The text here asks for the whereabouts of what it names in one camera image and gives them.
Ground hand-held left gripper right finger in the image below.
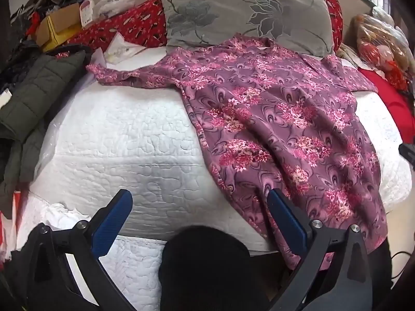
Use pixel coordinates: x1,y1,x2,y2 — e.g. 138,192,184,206
266,188,394,311

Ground green puffer jacket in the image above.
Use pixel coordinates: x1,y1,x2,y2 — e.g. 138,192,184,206
0,47,93,214

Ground grey floral pillow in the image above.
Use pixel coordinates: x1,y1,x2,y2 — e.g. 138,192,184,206
160,0,335,57

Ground red patterned quilt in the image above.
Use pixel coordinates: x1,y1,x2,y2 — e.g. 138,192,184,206
63,0,344,51

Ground yellow box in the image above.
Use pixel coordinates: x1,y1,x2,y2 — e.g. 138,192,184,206
40,16,81,52

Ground clear bag of plush toys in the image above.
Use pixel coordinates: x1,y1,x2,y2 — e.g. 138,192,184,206
352,6,415,91

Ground black cable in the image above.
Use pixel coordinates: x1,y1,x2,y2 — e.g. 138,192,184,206
388,249,415,281

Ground white plastic bag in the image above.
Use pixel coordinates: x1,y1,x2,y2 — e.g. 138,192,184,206
94,0,136,18

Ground plain red cloth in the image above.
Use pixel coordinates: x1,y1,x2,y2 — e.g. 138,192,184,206
358,67,415,151

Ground brown cardboard box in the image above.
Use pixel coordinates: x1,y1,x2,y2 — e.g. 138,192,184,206
35,3,82,47

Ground white paper sheets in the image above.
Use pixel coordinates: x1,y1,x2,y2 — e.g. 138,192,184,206
91,32,153,68

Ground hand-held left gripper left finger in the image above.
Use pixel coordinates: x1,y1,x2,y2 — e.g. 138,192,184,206
10,189,141,311

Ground purple floral shirt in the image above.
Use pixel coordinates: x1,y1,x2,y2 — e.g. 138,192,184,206
86,33,390,271

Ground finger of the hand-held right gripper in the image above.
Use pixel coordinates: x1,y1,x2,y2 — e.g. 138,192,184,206
398,143,415,169

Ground white quilted bed cover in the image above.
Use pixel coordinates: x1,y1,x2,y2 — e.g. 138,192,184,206
16,44,414,308

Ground dark cloth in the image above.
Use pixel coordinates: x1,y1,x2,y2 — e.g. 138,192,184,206
158,225,269,311

